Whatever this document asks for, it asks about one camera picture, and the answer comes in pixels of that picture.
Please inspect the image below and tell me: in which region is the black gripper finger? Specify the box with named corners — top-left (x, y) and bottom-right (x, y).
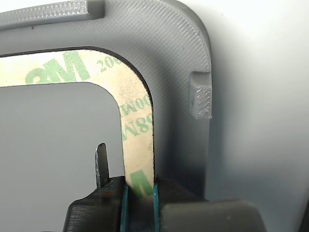
top-left (62, 143), bottom-right (129, 232)
top-left (153, 174), bottom-right (267, 232)

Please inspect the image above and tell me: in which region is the grey holder with black legs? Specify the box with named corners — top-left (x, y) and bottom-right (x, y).
top-left (0, 0), bottom-right (213, 203)

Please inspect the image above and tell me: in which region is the rectangular frame with adhesive backing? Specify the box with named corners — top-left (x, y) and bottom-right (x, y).
top-left (0, 49), bottom-right (155, 197)

